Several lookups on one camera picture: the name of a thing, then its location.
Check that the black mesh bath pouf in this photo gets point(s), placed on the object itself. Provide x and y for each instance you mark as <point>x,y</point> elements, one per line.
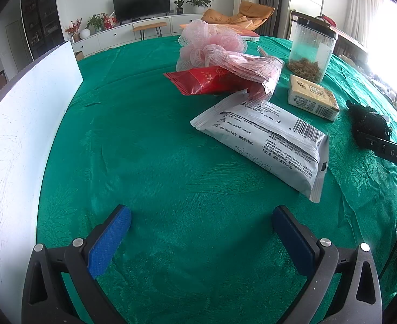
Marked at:
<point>365,120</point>

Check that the green satin tablecloth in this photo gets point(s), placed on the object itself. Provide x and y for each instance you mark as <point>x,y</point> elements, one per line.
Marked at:
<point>201,248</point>

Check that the white foam board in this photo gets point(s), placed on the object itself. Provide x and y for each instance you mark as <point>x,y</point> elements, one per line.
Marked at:
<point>32,106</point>

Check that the orange lounge chair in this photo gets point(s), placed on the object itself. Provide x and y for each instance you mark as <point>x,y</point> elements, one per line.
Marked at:
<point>250,16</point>

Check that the potted green plant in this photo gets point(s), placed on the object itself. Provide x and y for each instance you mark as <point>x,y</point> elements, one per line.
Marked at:
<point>199,6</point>

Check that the white tv cabinet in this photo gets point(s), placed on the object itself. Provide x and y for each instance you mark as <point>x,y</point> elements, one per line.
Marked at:
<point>123,34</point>

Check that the red flower arrangement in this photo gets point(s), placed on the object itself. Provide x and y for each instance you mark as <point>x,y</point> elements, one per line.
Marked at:
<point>73,30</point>

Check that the grey curtain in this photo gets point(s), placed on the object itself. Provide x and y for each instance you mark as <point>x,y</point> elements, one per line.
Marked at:
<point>277,24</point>

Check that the pink plastic bag roll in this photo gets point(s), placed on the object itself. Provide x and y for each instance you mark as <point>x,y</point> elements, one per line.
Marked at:
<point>264,71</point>

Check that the clear jar black lid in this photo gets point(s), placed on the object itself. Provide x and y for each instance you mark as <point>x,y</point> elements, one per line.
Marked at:
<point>312,46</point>

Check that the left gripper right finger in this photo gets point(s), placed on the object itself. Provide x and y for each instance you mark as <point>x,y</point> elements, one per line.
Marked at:
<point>358,297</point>

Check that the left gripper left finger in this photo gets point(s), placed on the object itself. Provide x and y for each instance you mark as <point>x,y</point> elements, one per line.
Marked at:
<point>45,296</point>

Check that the pink mesh bath pouf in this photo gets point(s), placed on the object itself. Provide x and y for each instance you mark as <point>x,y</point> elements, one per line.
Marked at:
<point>198,37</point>

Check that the red foil packet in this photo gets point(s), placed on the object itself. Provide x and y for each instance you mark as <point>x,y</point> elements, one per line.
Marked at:
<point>207,80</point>

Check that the white round vase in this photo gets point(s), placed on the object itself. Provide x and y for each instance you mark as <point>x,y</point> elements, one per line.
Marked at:
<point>84,33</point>

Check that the black television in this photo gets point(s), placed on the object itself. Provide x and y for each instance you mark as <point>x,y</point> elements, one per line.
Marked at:
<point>131,10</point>

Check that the yellow tissue pack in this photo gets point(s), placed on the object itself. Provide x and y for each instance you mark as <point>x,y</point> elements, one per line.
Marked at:
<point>312,98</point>

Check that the orange book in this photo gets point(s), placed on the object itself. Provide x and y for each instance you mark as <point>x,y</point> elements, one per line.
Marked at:
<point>246,34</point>

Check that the white printed snack bag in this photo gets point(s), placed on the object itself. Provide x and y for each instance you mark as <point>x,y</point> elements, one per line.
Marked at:
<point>273,138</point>

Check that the cardboard box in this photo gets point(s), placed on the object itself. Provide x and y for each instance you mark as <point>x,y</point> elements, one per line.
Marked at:
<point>79,56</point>

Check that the dark wooden shelf unit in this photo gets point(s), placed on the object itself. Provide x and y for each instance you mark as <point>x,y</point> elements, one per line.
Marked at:
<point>41,26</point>

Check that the small potted plant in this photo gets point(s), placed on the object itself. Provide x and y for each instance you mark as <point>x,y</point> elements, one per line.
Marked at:
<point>179,6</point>

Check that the wooden bench stool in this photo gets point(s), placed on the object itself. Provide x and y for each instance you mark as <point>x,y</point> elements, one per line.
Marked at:
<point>156,27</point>

